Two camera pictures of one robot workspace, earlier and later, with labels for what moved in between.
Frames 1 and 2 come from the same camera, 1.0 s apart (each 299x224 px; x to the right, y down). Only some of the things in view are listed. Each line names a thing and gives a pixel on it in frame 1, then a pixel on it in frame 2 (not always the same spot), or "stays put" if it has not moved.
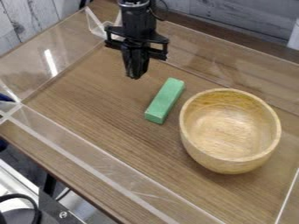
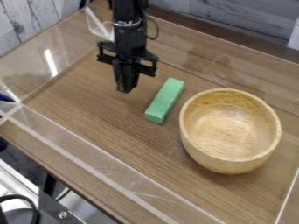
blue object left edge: x=4 y=97 stays put
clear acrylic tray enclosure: x=191 y=145 stays put
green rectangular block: x=163 y=101 stays put
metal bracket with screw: x=51 y=206 stays put
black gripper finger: x=132 y=60 → x=123 y=76
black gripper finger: x=139 y=62 → x=131 y=73
